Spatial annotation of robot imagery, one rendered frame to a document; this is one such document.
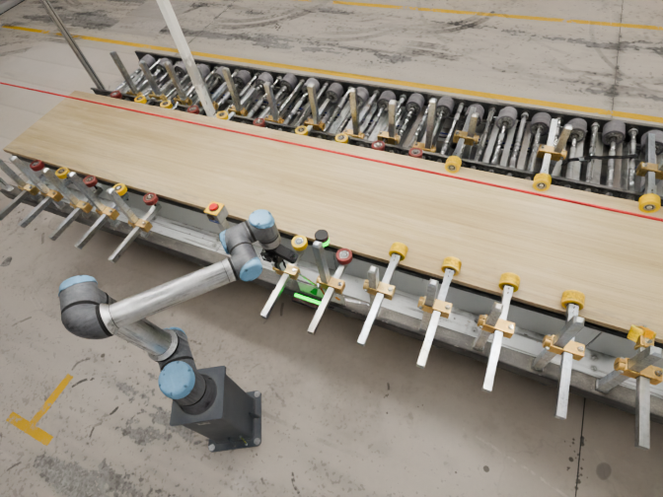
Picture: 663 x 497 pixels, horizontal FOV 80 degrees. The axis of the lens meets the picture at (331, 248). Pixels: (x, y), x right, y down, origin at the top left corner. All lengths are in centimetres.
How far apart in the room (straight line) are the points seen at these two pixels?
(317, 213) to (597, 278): 134
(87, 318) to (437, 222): 155
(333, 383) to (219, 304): 104
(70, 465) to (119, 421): 34
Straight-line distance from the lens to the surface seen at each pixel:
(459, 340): 198
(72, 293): 159
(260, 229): 153
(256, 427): 264
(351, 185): 224
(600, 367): 221
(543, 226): 217
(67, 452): 319
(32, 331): 377
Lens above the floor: 251
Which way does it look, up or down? 54 degrees down
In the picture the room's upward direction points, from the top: 11 degrees counter-clockwise
